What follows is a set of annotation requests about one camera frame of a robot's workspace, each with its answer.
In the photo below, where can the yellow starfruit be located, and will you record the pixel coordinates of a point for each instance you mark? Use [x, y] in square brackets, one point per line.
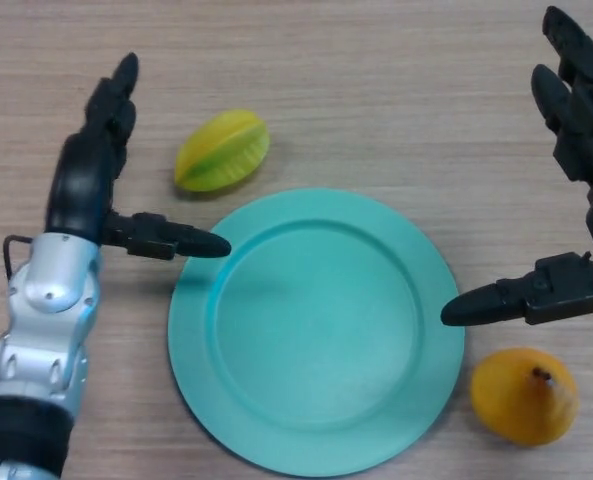
[221, 152]

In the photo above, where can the green round plate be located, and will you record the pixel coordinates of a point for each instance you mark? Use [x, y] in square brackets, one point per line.
[316, 330]

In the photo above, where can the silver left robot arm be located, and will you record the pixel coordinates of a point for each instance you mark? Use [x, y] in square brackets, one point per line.
[51, 310]

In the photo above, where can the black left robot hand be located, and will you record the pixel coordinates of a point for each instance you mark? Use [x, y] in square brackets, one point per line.
[81, 190]

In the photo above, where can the orange pear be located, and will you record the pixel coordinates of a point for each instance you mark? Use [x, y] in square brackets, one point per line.
[516, 400]

